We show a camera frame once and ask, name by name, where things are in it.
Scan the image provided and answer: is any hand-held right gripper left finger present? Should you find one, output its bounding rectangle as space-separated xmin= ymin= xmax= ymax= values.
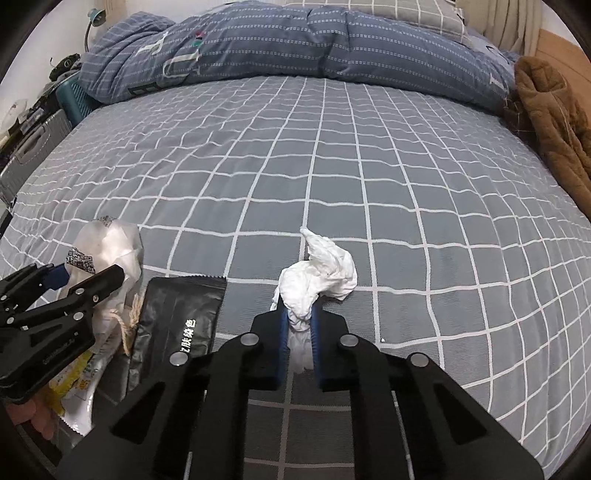
xmin=55 ymin=300 xmax=291 ymax=480

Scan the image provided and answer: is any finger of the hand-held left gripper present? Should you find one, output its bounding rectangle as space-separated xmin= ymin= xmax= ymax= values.
xmin=0 ymin=263 xmax=71 ymax=325
xmin=18 ymin=264 xmax=126 ymax=334

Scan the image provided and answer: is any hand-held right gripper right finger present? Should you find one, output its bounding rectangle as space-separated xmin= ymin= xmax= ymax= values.
xmin=309 ymin=296 xmax=546 ymax=480

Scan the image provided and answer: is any white tissue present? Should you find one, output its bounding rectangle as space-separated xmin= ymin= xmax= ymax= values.
xmin=270 ymin=226 xmax=358 ymax=374

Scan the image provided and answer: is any person's left hand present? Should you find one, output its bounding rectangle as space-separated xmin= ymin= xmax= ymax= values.
xmin=9 ymin=397 xmax=57 ymax=440

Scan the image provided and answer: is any yellow snack wrapper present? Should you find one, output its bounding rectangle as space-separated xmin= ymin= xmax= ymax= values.
xmin=48 ymin=348 xmax=100 ymax=437

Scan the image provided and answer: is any black flat packet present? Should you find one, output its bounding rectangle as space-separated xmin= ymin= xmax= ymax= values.
xmin=127 ymin=275 xmax=228 ymax=407

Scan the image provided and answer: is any grey suitcase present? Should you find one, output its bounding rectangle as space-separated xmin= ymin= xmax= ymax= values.
xmin=0 ymin=108 xmax=70 ymax=204

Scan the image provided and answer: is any white round object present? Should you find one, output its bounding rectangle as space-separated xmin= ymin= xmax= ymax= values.
xmin=2 ymin=99 xmax=28 ymax=134

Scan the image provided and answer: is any teal plastic crate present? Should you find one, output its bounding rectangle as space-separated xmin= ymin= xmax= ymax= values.
xmin=55 ymin=74 xmax=100 ymax=132

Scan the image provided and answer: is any pile of dark clutter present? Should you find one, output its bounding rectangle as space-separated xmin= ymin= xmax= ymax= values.
xmin=48 ymin=53 xmax=84 ymax=84

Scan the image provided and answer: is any blue desk lamp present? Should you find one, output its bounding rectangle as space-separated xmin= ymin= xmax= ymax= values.
xmin=83 ymin=8 xmax=109 ymax=54

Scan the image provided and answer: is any blue striped duvet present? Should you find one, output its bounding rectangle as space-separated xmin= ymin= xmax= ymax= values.
xmin=78 ymin=7 xmax=522 ymax=114

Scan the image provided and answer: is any brown fleece jacket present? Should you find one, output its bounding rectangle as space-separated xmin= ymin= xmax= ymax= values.
xmin=503 ymin=55 xmax=591 ymax=210

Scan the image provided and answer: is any grey checked pillow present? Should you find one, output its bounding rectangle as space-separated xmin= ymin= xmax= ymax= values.
xmin=281 ymin=0 xmax=474 ymax=44

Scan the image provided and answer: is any beige curtain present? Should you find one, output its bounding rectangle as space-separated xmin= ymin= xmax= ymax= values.
xmin=455 ymin=0 xmax=541 ymax=54

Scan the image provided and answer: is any wooden headboard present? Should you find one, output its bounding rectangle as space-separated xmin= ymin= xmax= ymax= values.
xmin=536 ymin=28 xmax=591 ymax=79

